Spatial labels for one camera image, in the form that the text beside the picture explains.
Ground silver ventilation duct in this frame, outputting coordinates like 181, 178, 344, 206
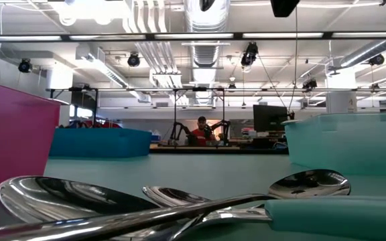
182, 0, 231, 108

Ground distant wooden workbench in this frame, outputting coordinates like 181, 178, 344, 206
149, 143, 290, 155

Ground red object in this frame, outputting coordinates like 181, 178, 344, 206
58, 119, 123, 130

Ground distant black metal frame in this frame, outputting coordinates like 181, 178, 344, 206
45, 86, 386, 150

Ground blue plastic bin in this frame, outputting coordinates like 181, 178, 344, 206
48, 128, 153, 158

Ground light blue handled spoon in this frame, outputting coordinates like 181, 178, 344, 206
141, 185, 386, 211

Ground white pillar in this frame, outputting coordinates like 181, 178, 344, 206
325, 68, 359, 114

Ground thin hanging cable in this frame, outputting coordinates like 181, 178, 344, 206
288, 16, 300, 113

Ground teal plastic bin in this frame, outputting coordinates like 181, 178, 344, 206
279, 112, 386, 177

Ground pink plastic bin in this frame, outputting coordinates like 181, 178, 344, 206
0, 79, 62, 195

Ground black ceiling camera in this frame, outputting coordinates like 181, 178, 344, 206
240, 42, 259, 68
302, 78, 318, 91
17, 59, 33, 74
127, 52, 141, 68
369, 53, 385, 67

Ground black overhead frame beam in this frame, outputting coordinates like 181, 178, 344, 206
0, 31, 386, 43

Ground black handled spoon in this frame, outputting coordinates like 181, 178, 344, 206
0, 169, 352, 241

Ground scattered spoons on mat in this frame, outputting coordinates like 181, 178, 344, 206
0, 153, 386, 241

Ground person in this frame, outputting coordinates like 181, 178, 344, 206
190, 115, 218, 147

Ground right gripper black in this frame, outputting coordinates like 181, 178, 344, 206
269, 0, 301, 18

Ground slanted silver duct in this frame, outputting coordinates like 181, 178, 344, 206
339, 38, 386, 68

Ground distant black monitor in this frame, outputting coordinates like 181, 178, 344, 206
252, 104, 290, 133

